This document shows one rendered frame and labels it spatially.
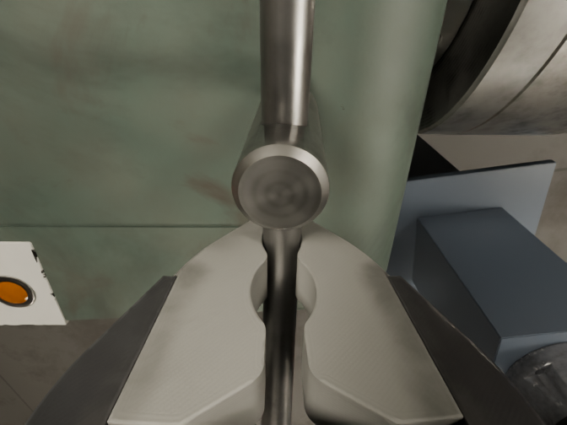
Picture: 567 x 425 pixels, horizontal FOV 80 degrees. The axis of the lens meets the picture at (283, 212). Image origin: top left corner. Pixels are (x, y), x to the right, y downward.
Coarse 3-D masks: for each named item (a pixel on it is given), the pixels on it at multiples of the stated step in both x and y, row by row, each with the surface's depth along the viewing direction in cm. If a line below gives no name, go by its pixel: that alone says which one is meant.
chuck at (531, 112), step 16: (560, 48) 20; (544, 64) 21; (560, 64) 21; (544, 80) 22; (560, 80) 22; (528, 96) 23; (544, 96) 23; (560, 96) 23; (512, 112) 25; (528, 112) 25; (544, 112) 25; (560, 112) 25; (480, 128) 28; (496, 128) 28; (512, 128) 28; (528, 128) 28; (544, 128) 28; (560, 128) 28
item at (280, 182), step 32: (256, 128) 9; (288, 128) 8; (320, 128) 10; (256, 160) 7; (288, 160) 7; (320, 160) 7; (256, 192) 8; (288, 192) 7; (320, 192) 7; (288, 224) 8
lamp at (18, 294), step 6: (0, 282) 23; (6, 282) 23; (12, 282) 23; (0, 288) 23; (6, 288) 23; (12, 288) 23; (18, 288) 23; (0, 294) 24; (6, 294) 24; (12, 294) 24; (18, 294) 24; (24, 294) 24; (6, 300) 24; (12, 300) 24; (18, 300) 24; (24, 300) 24
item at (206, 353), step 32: (256, 224) 11; (224, 256) 10; (256, 256) 10; (192, 288) 9; (224, 288) 9; (256, 288) 10; (160, 320) 8; (192, 320) 8; (224, 320) 8; (256, 320) 8; (160, 352) 7; (192, 352) 7; (224, 352) 7; (256, 352) 7; (128, 384) 7; (160, 384) 7; (192, 384) 7; (224, 384) 7; (256, 384) 7; (128, 416) 6; (160, 416) 6; (192, 416) 6; (224, 416) 7; (256, 416) 7
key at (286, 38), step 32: (288, 0) 7; (288, 32) 7; (288, 64) 7; (288, 96) 8; (288, 256) 10; (288, 288) 11; (288, 320) 12; (288, 352) 12; (288, 384) 12; (288, 416) 13
